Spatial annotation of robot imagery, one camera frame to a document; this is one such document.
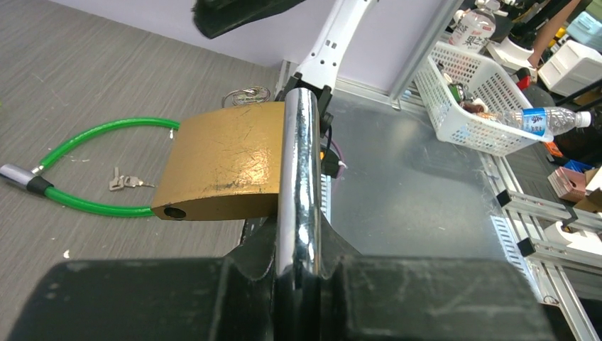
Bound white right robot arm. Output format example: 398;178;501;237
192;0;377;137

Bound green cable lock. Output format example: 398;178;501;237
1;117;180;218

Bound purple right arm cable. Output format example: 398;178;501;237
324;141;349;180

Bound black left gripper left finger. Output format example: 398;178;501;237
9;218;276;340

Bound white plastic bottle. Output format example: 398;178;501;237
448;0;500;53

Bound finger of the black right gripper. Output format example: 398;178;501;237
192;0;304;39

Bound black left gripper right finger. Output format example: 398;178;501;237
319;220;555;340

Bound white basket right side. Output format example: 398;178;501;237
415;42;553;156

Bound clear water bottle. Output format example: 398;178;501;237
478;107;592;136

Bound silver lock keys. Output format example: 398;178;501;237
109;167;155;191

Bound brass padlock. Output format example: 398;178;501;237
150;87;323;291

